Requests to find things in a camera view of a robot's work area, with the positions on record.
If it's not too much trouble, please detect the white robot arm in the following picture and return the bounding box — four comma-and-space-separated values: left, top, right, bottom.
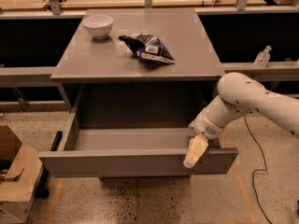
183, 73, 299, 168

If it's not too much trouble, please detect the black metal bar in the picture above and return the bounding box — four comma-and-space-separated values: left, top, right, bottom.
34, 131, 63, 199

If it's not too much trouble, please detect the grey drawer cabinet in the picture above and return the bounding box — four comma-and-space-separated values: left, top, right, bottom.
40, 8, 230, 177

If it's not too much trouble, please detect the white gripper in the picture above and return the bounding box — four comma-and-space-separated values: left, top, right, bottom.
183, 107, 225, 168

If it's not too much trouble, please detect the clear sanitizer pump bottle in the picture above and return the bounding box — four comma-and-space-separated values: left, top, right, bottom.
254, 46, 272, 68

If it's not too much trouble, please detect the open cardboard box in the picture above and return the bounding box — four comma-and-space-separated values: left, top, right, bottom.
0, 125, 42, 224

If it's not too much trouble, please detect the white ceramic bowl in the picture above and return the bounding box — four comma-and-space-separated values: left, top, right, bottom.
82, 15, 113, 39

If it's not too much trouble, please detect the black floor cable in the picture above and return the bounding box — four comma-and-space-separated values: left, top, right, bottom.
243, 115, 274, 224

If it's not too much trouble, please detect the blue white chip bag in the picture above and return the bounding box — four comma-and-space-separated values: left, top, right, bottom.
119, 33, 175, 64

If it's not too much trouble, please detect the grey metal rail frame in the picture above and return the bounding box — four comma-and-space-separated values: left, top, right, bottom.
0, 1, 299, 87

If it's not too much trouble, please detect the grey top drawer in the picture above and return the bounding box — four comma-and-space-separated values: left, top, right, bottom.
39, 86, 238, 178

